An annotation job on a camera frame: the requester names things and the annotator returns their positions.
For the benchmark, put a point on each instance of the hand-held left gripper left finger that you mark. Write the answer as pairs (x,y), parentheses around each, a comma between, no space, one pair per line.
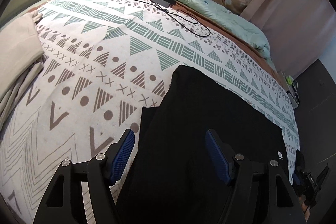
(123,155)

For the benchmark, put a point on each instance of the mint green quilt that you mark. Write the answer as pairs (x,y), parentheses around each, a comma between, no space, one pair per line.
(210,11)

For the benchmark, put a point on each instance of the white box nightstand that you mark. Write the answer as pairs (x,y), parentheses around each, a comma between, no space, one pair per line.
(292,100)

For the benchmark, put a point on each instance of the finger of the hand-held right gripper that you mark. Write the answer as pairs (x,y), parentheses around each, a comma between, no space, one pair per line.
(297,178)

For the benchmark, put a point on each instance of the pink curtain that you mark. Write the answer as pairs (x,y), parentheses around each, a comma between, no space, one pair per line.
(294,8)

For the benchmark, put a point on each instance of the black button shirt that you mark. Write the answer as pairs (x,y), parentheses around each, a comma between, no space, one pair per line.
(189,108)

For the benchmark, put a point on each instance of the folded beige sheet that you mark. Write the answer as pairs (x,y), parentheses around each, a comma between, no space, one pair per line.
(18,40)

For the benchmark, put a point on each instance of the geometric patterned blanket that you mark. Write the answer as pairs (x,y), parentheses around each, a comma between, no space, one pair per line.
(105,56)

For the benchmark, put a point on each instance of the small green gadget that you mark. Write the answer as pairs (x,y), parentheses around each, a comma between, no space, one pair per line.
(288,79)

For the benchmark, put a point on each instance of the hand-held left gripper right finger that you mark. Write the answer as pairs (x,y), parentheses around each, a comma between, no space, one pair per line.
(218,158)

